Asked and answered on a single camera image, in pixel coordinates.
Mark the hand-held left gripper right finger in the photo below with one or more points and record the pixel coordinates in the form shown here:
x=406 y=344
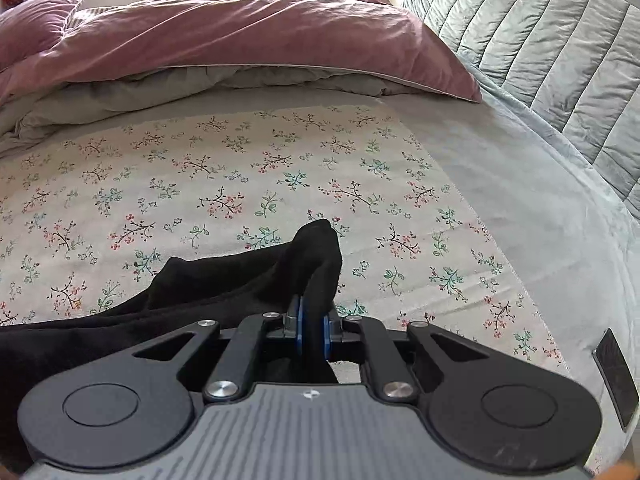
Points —
x=326 y=337

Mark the grey bed sheet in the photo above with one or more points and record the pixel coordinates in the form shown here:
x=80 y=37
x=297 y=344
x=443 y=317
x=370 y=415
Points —
x=540 y=220

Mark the pink pillow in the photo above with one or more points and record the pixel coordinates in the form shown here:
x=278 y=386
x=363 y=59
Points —
x=35 y=20

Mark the grey quilted headboard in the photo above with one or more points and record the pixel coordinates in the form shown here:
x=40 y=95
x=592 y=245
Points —
x=540 y=35

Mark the pink duvet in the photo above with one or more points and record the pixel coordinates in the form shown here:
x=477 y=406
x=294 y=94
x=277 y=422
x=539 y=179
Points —
x=250 y=35

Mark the floral printed blanket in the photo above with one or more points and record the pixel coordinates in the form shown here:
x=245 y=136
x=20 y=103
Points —
x=300 y=170

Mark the dark flat rectangular object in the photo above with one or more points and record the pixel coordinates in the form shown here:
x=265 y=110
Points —
x=617 y=375

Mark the black pants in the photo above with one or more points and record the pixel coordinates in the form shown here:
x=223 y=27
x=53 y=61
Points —
x=225 y=285

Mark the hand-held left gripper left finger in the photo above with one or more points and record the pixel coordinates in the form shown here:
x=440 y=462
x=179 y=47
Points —
x=300 y=330

